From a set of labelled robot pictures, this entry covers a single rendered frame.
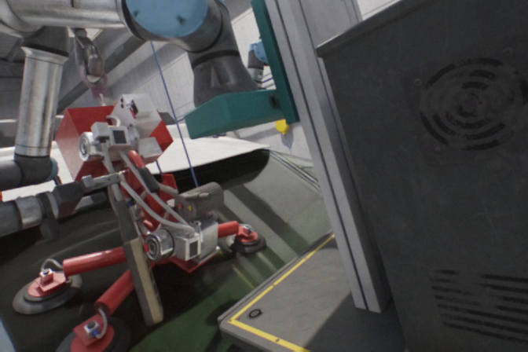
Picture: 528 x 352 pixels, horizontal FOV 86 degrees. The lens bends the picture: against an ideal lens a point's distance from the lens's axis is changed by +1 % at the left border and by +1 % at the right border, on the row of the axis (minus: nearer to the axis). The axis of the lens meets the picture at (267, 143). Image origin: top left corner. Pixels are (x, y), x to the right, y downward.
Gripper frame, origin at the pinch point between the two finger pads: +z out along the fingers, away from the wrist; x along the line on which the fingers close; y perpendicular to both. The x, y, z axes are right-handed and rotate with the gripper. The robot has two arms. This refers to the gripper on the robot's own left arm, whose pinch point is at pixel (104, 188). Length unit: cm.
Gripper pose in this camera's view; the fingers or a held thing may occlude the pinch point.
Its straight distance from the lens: 97.6
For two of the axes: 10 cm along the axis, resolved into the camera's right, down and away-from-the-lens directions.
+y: -5.0, -8.5, 1.8
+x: -6.5, 5.0, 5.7
